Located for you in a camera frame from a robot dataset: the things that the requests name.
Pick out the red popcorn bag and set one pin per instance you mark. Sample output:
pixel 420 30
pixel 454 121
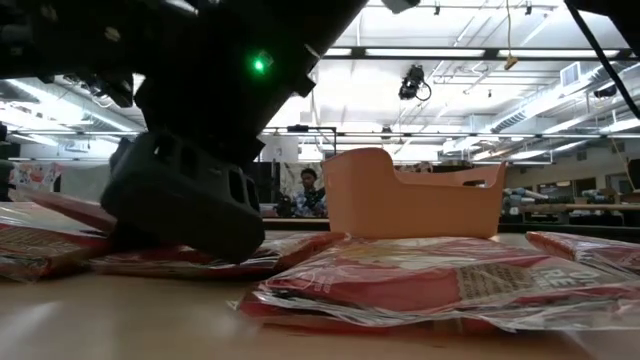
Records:
pixel 400 285
pixel 45 245
pixel 590 250
pixel 290 250

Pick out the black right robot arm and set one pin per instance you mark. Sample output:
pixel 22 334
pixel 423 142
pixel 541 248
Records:
pixel 612 7

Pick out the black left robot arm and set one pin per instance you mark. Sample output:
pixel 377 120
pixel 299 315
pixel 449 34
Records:
pixel 200 50

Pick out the person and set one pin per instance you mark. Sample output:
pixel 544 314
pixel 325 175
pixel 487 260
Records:
pixel 310 200

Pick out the orange plastic basket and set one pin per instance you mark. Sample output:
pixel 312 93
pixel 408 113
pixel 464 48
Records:
pixel 400 200

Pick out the black overhead rig beam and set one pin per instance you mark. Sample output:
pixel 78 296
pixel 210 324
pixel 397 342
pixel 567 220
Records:
pixel 425 52

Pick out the background workbench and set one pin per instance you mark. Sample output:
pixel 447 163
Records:
pixel 575 206

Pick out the black overhead camera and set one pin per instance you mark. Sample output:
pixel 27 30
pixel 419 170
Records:
pixel 412 82

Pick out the black aluminium table frame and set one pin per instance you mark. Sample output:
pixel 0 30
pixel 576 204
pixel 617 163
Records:
pixel 550 229

